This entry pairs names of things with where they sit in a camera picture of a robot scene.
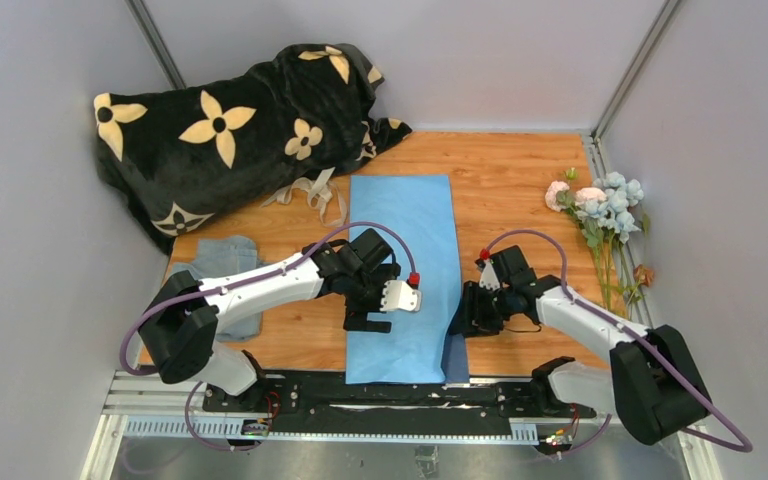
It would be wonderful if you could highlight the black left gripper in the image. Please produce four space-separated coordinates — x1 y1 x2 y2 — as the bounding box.
345 265 401 333

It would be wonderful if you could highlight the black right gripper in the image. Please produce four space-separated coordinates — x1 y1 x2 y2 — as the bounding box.
450 280 515 339

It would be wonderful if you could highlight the blue wrapping paper sheet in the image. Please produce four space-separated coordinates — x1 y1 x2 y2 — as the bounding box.
346 175 469 384

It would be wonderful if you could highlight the pink white fake flower stem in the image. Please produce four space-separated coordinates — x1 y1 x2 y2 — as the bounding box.
545 167 614 293

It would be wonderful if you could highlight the blue fake flower stem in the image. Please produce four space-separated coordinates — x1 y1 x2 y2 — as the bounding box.
591 172 648 316

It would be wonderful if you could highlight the orange fake flower stem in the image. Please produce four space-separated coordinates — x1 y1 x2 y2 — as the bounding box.
616 265 655 310

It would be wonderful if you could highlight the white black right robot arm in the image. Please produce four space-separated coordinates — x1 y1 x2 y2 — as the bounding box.
449 246 710 445

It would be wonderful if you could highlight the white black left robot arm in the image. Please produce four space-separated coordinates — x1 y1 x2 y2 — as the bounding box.
127 222 420 413

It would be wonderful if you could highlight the beige ribbon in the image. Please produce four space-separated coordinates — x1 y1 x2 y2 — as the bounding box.
260 168 349 227

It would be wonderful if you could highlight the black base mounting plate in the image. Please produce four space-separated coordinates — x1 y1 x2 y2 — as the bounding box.
201 370 595 438

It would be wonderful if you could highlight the light blue denim cloth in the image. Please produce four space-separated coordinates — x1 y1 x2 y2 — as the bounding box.
168 235 264 342

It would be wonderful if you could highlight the black floral blanket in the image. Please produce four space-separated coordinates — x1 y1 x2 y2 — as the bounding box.
92 43 411 253

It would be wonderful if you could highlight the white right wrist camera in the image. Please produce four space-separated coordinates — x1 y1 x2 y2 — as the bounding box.
479 260 500 291

